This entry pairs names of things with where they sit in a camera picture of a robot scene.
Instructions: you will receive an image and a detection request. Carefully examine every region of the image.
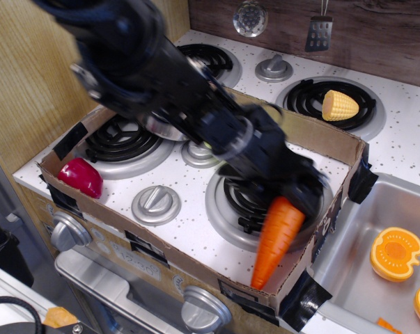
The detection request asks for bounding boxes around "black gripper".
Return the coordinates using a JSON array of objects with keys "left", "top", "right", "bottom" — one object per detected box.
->
[{"left": 223, "top": 104, "right": 327, "bottom": 218}]

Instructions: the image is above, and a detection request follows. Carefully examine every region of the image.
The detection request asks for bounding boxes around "orange toy carrot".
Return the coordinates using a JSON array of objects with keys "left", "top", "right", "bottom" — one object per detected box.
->
[{"left": 251, "top": 196, "right": 306, "bottom": 290}]

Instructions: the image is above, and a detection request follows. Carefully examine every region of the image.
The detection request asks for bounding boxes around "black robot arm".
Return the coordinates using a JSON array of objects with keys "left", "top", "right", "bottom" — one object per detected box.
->
[{"left": 38, "top": 1, "right": 323, "bottom": 216}]

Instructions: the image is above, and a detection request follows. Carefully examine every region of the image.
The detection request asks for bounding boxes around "front right black burner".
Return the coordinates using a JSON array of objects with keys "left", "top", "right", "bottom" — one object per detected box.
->
[{"left": 223, "top": 178, "right": 267, "bottom": 234}]

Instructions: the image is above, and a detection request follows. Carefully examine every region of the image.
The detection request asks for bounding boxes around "yellow toy corn cob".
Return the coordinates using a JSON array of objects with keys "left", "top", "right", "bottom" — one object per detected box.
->
[{"left": 322, "top": 90, "right": 359, "bottom": 122}]

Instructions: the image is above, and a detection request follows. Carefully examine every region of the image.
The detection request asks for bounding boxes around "back right black burner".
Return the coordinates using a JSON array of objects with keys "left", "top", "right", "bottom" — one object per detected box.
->
[{"left": 283, "top": 79, "right": 377, "bottom": 130}]

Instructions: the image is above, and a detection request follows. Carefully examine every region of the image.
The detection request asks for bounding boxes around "large orange pumpkin half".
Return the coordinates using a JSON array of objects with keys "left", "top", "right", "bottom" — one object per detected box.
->
[{"left": 370, "top": 227, "right": 420, "bottom": 283}]

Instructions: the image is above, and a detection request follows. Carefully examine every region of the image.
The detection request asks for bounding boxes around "brown cardboard fence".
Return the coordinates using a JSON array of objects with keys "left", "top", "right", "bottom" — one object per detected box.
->
[{"left": 40, "top": 106, "right": 368, "bottom": 333}]

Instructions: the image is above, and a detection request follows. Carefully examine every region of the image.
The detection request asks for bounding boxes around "middle silver stove knob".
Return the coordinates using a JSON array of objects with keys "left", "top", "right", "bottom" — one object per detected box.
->
[{"left": 181, "top": 141, "right": 221, "bottom": 169}]

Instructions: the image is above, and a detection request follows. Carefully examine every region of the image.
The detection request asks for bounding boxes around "silver stove knob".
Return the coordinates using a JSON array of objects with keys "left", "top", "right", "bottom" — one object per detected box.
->
[
  {"left": 255, "top": 55, "right": 293, "bottom": 83},
  {"left": 181, "top": 141, "right": 221, "bottom": 169},
  {"left": 131, "top": 185, "right": 181, "bottom": 226}
]

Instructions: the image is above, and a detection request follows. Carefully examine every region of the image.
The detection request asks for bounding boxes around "stainless steel sink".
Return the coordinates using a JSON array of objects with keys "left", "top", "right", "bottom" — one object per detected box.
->
[{"left": 302, "top": 174, "right": 420, "bottom": 333}]

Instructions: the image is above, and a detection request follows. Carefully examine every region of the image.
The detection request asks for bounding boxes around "back silver stove knob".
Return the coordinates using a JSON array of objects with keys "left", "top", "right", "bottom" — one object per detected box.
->
[{"left": 255, "top": 55, "right": 293, "bottom": 83}]

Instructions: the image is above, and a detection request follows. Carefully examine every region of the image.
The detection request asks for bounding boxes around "front silver stove knob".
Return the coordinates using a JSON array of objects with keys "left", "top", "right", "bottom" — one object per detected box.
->
[{"left": 131, "top": 185, "right": 181, "bottom": 226}]

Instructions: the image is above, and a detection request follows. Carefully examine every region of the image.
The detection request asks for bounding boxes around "stainless steel pot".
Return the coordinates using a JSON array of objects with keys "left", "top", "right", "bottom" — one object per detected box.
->
[{"left": 138, "top": 113, "right": 188, "bottom": 142}]

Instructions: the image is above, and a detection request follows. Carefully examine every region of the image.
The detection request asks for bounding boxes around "right silver oven knob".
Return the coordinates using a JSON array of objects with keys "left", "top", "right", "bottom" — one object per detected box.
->
[{"left": 181, "top": 285, "right": 232, "bottom": 333}]

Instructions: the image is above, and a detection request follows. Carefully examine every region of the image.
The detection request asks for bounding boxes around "silver oven knob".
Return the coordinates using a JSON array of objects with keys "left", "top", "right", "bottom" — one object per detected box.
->
[
  {"left": 181, "top": 285, "right": 232, "bottom": 333},
  {"left": 50, "top": 212, "right": 92, "bottom": 252}
]

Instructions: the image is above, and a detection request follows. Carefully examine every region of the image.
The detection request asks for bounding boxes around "back left black burner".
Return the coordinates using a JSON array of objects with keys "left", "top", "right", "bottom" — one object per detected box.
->
[{"left": 177, "top": 44, "right": 236, "bottom": 84}]

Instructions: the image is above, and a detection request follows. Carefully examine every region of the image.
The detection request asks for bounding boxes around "hanging metal slotted spatula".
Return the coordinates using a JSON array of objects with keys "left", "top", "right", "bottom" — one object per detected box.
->
[{"left": 304, "top": 0, "right": 334, "bottom": 52}]

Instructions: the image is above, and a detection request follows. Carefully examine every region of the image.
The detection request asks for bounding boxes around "hanging metal strainer ladle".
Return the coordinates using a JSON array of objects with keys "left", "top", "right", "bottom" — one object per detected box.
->
[{"left": 233, "top": 1, "right": 268, "bottom": 38}]

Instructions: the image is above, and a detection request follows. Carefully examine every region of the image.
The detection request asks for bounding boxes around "red toy pepper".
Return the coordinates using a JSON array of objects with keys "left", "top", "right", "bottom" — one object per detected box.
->
[{"left": 57, "top": 158, "right": 103, "bottom": 199}]

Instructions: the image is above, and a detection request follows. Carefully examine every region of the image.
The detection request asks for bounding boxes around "left silver oven knob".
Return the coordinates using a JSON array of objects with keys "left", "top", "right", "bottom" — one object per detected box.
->
[{"left": 50, "top": 212, "right": 92, "bottom": 252}]

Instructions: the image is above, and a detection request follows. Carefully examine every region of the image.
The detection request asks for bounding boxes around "orange object bottom left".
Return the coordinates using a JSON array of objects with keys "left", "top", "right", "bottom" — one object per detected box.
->
[{"left": 42, "top": 306, "right": 78, "bottom": 328}]

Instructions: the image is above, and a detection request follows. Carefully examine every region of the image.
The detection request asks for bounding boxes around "silver oven door handle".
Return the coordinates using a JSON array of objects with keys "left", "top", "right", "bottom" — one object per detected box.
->
[{"left": 55, "top": 250, "right": 189, "bottom": 333}]

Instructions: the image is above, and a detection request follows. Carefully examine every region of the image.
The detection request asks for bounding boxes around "black cable bottom left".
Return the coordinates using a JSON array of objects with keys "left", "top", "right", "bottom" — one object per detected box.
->
[{"left": 0, "top": 296, "right": 43, "bottom": 334}]

